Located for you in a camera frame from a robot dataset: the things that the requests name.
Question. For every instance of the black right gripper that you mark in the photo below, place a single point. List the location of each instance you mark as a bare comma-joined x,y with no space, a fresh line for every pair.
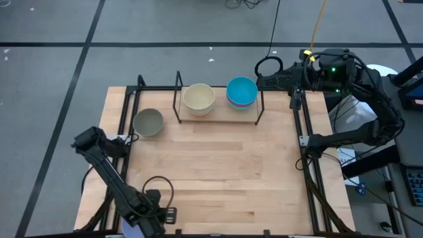
305,77

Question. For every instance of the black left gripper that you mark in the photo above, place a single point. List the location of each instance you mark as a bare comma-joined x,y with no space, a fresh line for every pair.
153,211

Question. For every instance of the lavender bowl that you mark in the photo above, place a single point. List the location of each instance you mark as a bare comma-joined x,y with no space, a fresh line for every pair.
130,231

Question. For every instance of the bright blue bowl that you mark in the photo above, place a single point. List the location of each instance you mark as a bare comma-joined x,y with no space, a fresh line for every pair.
242,91

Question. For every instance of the magenta bowl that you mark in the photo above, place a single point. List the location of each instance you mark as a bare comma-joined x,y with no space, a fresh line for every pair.
241,106

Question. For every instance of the olive grey bowl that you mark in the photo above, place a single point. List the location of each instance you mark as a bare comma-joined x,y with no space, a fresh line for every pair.
147,122

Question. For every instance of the cream yellow bowl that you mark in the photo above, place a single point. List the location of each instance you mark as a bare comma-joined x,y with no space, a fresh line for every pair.
199,96

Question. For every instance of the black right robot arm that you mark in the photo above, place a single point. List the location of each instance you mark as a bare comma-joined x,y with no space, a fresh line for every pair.
347,139

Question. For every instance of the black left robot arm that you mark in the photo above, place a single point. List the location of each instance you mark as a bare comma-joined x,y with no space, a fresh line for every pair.
109,175

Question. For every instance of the white paper label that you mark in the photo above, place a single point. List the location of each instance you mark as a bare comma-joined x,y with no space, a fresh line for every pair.
347,157

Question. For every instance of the black pole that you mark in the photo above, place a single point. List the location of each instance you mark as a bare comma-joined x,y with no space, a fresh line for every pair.
408,72

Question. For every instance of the black support beam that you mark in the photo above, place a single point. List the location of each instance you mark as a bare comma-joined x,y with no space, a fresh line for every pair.
370,162

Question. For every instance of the black device with blue screen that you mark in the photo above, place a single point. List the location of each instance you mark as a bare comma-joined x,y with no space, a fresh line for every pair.
413,96

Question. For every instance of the blue tag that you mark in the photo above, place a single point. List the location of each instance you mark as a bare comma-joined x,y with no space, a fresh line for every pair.
361,189

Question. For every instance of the grey side table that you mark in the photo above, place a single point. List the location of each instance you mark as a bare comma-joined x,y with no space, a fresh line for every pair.
413,142

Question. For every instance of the black keyboard with blue keys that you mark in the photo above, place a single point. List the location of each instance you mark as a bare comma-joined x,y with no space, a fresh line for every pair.
416,186

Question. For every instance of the dark grey desk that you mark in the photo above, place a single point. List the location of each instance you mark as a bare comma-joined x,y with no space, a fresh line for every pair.
408,224

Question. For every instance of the black metal table frame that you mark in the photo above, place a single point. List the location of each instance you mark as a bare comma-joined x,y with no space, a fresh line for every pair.
152,88

